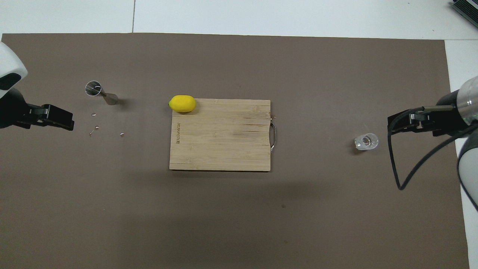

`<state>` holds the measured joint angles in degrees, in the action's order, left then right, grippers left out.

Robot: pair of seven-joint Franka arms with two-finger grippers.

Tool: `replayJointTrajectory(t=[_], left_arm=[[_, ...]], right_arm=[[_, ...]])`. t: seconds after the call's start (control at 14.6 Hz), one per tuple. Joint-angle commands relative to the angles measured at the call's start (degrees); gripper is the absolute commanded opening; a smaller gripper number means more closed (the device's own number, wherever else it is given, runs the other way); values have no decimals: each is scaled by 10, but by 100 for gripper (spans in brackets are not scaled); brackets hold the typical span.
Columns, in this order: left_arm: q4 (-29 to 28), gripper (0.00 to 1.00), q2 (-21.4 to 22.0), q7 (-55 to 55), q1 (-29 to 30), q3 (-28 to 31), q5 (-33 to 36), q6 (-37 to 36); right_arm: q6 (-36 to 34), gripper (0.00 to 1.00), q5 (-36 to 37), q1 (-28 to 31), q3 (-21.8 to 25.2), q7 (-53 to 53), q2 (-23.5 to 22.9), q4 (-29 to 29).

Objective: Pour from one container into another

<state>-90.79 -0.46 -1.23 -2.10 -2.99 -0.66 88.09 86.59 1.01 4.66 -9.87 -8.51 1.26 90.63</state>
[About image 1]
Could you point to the brown table mat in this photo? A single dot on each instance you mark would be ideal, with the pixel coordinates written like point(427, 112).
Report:
point(224, 224)

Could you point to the bamboo cutting board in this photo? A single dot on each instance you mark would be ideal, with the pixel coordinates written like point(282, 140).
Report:
point(220, 138)

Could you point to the steel double jigger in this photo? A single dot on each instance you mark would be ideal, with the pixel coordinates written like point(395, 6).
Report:
point(93, 89)

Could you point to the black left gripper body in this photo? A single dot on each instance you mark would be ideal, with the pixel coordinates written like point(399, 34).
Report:
point(13, 112)

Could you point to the yellow lemon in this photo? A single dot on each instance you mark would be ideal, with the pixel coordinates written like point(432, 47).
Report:
point(182, 104)

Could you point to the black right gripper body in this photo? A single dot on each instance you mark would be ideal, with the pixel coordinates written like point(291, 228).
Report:
point(446, 119)

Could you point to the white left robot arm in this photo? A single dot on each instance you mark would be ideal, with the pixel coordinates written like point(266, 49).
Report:
point(9, 61)

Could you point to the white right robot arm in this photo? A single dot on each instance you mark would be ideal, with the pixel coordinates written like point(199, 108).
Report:
point(469, 97)

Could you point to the small clear glass cup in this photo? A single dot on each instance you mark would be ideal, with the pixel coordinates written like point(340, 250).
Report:
point(366, 142)

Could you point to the grey ribbed device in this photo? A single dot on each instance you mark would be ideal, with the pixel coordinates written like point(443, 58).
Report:
point(466, 7)

